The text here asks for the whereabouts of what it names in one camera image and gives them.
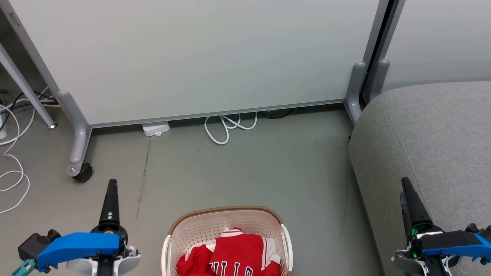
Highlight red sports shorts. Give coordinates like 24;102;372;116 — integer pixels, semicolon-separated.
176;245;215;276

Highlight wide white partition panel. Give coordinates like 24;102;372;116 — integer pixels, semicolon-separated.
0;0;391;179

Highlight narrow white partition panel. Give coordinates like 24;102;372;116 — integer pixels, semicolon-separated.
364;0;491;104

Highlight cream plastic laundry basket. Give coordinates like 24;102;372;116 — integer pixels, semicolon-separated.
161;206;294;276

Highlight long white floor cable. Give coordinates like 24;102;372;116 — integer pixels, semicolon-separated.
0;87;58;214

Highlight white looped cable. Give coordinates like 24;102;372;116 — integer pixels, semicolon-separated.
204;112;258;145

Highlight teal plastic connector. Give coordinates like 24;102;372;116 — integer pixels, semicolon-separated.
11;258;38;276

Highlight white green-lit right gripper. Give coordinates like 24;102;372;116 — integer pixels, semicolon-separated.
391;177;457;276

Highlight black floor cable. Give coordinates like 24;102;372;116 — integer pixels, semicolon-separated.
259;108;297;119

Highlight black cable bundle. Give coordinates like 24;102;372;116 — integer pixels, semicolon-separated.
0;90;59;120

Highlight red lettered sports jersey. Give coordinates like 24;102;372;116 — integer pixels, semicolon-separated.
209;227;282;276

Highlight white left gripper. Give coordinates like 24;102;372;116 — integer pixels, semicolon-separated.
66;179;141;276

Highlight grey fabric sofa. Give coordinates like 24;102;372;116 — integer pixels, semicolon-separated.
348;80;491;276

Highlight black caster wheel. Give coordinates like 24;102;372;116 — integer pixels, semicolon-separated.
72;163;94;183

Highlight grey metal table leg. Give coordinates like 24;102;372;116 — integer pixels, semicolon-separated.
0;42;58;130

